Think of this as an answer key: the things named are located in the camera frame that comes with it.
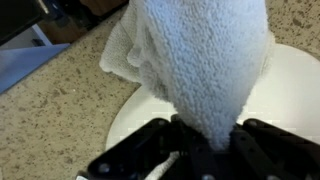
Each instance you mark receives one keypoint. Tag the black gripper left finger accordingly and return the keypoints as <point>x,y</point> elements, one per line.
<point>159,150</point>

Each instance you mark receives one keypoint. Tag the grey terry towel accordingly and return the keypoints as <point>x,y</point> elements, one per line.
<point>202,56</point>

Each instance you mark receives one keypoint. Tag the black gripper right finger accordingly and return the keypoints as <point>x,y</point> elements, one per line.
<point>266,152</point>

